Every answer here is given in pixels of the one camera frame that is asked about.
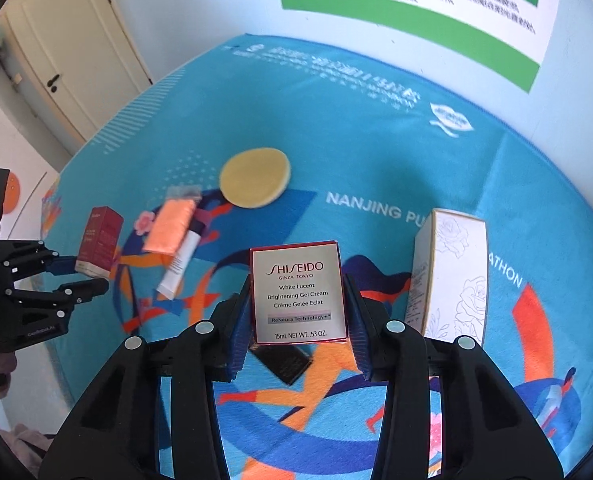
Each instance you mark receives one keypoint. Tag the orange guitar wall sticker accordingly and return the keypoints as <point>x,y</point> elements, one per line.
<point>12,194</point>

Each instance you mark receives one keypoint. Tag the white Shiseido cream box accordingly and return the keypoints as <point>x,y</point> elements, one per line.
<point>297,294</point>

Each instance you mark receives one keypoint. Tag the round yellow sponge pad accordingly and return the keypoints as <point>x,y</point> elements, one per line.
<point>255,178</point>

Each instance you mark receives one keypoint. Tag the green white wall poster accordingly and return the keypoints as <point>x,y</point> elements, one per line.
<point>509,37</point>

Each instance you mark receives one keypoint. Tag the white cosmetic tube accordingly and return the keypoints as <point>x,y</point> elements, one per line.
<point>177,268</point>

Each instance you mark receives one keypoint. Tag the dark red cosmetic box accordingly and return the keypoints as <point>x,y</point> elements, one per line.
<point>97,248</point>

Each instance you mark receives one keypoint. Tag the black Tom Ford box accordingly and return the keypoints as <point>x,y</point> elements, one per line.
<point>287,363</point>

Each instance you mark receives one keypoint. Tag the orange sachet packet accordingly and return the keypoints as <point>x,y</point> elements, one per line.
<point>172,221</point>

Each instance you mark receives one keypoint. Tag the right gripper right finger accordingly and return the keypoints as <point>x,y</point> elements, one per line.
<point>487,431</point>

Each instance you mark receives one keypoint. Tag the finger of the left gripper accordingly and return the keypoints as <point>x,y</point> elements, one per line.
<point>79,292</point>
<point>60,265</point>

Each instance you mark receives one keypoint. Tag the white door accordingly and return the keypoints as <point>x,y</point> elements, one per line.
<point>82,57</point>

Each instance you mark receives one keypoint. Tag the tall white floral box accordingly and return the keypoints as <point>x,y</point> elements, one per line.
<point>450,277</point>

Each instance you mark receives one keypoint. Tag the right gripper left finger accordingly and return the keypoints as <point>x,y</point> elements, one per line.
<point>112,431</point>

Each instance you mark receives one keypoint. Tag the blue marathon printed blanket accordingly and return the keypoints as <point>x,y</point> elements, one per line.
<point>373,150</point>

